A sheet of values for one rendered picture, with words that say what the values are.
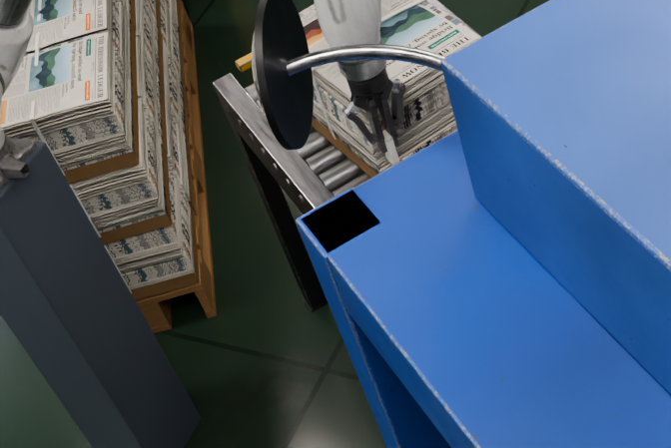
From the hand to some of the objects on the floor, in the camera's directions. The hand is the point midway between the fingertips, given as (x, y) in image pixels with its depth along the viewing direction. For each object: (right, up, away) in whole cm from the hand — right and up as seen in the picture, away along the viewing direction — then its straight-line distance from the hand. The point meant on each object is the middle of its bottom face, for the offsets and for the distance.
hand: (389, 148), depth 242 cm
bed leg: (-16, -38, +105) cm, 112 cm away
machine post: (+29, -120, +4) cm, 123 cm away
